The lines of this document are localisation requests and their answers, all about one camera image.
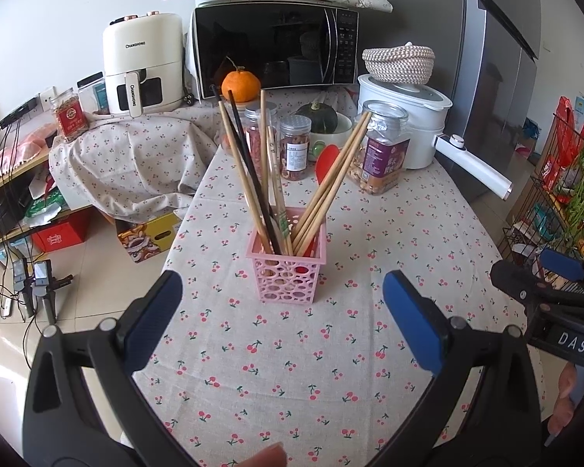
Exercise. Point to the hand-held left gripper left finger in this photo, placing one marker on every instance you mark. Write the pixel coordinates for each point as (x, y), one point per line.
(155, 316)

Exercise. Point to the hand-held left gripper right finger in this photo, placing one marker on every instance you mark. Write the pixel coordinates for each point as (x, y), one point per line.
(413, 321)

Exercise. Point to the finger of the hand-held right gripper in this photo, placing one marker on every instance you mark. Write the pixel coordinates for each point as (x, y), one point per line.
(559, 265)
(516, 282)

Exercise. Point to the pink perforated plastic basket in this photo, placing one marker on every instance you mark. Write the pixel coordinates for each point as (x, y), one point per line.
(287, 282)

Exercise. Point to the bunch of wooden chopsticks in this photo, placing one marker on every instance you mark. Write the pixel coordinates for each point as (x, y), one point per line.
(331, 182)

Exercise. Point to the black chopstick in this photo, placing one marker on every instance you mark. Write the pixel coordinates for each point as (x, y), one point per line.
(243, 165)
(253, 165)

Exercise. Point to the person's right hand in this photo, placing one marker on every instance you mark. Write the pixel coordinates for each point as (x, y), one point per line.
(564, 399)

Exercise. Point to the person's left hand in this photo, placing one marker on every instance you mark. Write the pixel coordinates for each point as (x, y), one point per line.
(265, 456)

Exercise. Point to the yellow printed cardboard box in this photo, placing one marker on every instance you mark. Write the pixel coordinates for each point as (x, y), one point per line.
(151, 233)

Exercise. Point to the red plastic bag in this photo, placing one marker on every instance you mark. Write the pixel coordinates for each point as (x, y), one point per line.
(555, 165)

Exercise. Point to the cherry print tablecloth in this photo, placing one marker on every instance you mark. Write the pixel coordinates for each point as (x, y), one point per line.
(272, 350)

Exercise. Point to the red cardboard box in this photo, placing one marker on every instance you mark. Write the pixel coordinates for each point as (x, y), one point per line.
(61, 236)

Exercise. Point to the cherry print draped cloth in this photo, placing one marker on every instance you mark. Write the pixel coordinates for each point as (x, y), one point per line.
(126, 165)

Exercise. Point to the large jar with purple label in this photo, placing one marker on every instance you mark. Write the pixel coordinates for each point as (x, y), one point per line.
(382, 160)

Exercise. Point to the wooden shelf unit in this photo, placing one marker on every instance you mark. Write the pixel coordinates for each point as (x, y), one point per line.
(9, 238)

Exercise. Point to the red plastic spoon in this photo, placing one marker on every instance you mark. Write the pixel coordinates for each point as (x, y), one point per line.
(327, 163)

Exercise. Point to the white electric cooking pot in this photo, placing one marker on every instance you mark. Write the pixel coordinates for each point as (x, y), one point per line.
(418, 126)

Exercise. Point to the glass jar with wooden lid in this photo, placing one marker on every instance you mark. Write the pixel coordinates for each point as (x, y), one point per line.
(222, 138)

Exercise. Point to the grey refrigerator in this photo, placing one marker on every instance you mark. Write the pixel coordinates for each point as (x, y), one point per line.
(491, 82)

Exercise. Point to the jar of red goji berries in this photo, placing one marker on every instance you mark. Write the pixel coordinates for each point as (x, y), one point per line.
(254, 143)

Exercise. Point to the nut jar with perforated lid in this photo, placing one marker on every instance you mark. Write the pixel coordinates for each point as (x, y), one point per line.
(296, 155)

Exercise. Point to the jar with red label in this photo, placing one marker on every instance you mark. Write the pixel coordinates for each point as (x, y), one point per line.
(70, 121)

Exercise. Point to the dark green pumpkin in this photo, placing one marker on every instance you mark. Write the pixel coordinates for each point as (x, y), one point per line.
(316, 116)

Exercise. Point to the clear container with black lid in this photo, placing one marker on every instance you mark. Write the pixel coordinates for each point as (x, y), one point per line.
(95, 95)

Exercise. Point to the mandarin orange with stem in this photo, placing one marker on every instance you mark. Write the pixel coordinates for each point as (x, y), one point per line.
(241, 85)

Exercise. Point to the black power strip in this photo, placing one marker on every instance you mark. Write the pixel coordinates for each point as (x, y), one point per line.
(18, 109)

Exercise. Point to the cream air fryer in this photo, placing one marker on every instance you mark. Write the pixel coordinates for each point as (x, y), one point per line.
(141, 48)

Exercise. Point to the black microwave oven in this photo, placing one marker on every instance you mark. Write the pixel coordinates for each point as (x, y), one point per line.
(272, 44)

